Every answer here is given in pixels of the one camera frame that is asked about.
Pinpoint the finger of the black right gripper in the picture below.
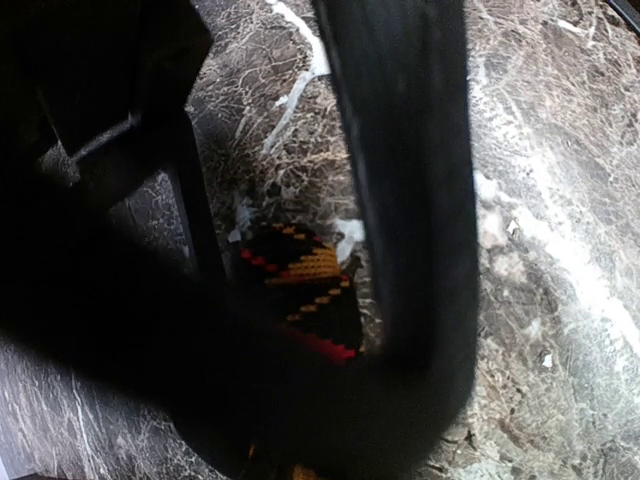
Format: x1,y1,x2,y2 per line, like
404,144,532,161
1,1,273,428

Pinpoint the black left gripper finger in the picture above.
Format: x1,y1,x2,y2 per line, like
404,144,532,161
174,1,479,479

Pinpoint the black argyle orange red sock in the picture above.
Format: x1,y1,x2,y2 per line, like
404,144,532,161
232,223,365,367

